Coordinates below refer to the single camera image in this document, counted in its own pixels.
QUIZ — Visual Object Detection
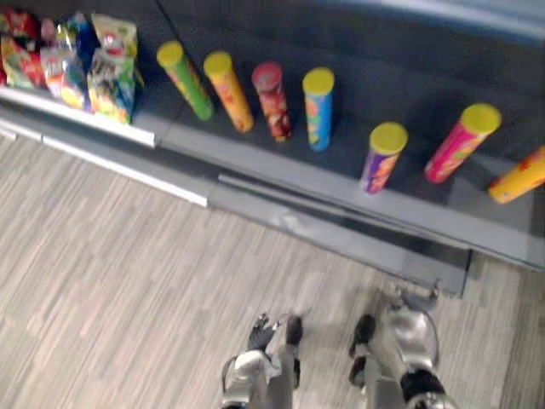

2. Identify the red green chips bag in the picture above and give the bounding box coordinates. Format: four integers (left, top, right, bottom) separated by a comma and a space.
0, 35, 48, 89

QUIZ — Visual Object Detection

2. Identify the white shelf price rail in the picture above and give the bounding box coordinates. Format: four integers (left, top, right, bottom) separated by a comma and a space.
0, 86, 157, 149

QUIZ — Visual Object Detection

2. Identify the right robot leg with dark foot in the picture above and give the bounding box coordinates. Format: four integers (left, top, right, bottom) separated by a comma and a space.
347, 314, 404, 409

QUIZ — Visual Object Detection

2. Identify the white shelf base strip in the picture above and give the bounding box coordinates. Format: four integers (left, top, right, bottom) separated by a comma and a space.
0, 118, 210, 209

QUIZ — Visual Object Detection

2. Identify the green chips can yellow lid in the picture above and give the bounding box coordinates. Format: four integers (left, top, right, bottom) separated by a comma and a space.
155, 40, 215, 122

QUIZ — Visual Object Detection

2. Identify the white blue chips bag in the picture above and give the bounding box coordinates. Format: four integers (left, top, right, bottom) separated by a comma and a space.
39, 45, 93, 112

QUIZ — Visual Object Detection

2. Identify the blue chips can yellow lid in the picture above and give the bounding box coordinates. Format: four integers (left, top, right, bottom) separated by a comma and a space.
301, 66, 336, 153

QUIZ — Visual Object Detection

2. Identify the orange chips can yellow lid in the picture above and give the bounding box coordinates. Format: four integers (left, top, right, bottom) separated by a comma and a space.
202, 49, 255, 134

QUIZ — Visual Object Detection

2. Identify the purple chips can yellow lid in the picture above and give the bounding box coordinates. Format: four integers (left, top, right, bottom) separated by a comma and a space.
359, 121, 410, 195

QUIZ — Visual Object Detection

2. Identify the red chips can red lid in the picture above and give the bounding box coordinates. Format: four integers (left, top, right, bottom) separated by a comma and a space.
250, 60, 294, 143

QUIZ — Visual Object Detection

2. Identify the robot leg with dark foot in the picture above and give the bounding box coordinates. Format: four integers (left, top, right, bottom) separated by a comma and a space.
347, 314, 404, 409
267, 314, 304, 409

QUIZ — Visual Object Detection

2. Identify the dark red chips bag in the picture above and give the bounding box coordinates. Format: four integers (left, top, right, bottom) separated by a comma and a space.
0, 9, 43, 49

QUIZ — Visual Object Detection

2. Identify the orange chips can red print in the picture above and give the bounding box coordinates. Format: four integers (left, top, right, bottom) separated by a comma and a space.
487, 145, 545, 205

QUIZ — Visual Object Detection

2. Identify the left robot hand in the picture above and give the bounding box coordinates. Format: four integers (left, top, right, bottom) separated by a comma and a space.
248, 313, 278, 354

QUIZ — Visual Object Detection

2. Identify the dark grey shop shelf unit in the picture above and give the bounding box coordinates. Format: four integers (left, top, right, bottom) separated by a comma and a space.
0, 0, 545, 299

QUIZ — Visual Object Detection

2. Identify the green white chips bag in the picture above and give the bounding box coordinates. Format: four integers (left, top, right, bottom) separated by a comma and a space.
86, 47, 145, 126

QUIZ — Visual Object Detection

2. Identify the pink chips can yellow lid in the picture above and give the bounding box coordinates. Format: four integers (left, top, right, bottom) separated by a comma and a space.
422, 102, 503, 185

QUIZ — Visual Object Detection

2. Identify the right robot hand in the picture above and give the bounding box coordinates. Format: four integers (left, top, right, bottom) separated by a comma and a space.
384, 279, 442, 320

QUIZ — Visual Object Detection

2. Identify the light green chips bag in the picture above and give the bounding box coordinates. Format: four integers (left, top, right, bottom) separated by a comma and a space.
90, 13, 140, 60

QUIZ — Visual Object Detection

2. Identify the left robot leg with dark foot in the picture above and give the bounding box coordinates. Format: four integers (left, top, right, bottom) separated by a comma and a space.
267, 314, 304, 409

